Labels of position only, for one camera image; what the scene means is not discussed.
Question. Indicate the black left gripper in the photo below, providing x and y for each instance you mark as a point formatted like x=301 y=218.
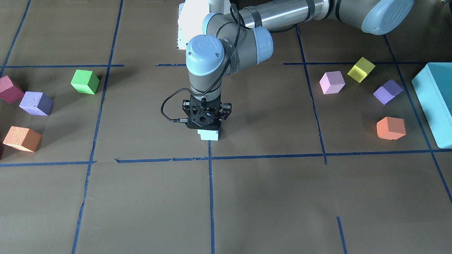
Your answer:
x=226 y=109

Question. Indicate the teal plastic bin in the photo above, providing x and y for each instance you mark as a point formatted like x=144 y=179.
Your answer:
x=433 y=87

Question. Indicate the light blue block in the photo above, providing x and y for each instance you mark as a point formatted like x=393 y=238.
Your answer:
x=209 y=137
x=202 y=131

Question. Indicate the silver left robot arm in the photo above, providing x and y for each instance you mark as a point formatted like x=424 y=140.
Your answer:
x=230 y=42

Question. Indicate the pink foam block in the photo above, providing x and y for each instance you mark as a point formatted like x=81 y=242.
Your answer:
x=332 y=82

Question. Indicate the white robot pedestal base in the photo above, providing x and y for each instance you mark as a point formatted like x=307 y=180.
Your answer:
x=190 y=19

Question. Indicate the orange block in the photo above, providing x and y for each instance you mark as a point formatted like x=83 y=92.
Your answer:
x=391 y=128
x=23 y=139

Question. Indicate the brown paper table cover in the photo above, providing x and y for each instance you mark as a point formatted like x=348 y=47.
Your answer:
x=294 y=171

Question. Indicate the green foam block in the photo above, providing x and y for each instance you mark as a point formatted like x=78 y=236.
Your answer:
x=85 y=81

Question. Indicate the yellow foam block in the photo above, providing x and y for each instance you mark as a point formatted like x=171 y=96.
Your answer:
x=361 y=69

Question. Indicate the crimson block near purple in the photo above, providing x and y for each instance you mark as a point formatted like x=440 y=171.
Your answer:
x=10 y=91

